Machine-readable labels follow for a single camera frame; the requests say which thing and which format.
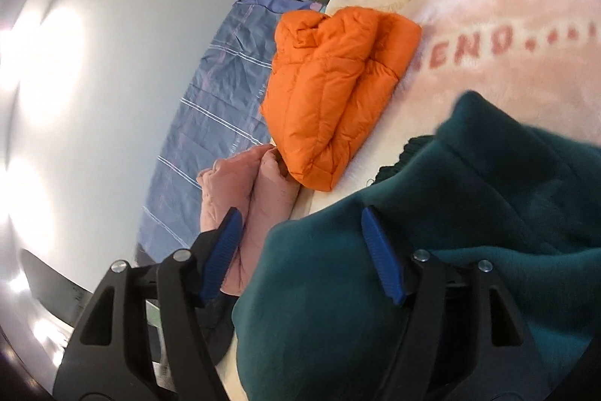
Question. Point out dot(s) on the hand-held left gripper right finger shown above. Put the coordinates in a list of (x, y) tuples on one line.
[(382, 255)]

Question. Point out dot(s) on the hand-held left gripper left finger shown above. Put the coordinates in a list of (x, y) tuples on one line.
[(221, 255)]

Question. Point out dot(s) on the dark green sweater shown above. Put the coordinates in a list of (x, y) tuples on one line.
[(493, 218)]

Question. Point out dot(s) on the pink garment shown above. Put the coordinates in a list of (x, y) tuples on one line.
[(263, 203)]

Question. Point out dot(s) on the blue plaid bedsheet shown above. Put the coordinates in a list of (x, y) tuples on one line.
[(211, 100)]

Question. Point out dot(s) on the orange puffer jacket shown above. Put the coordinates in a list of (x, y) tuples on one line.
[(328, 91)]

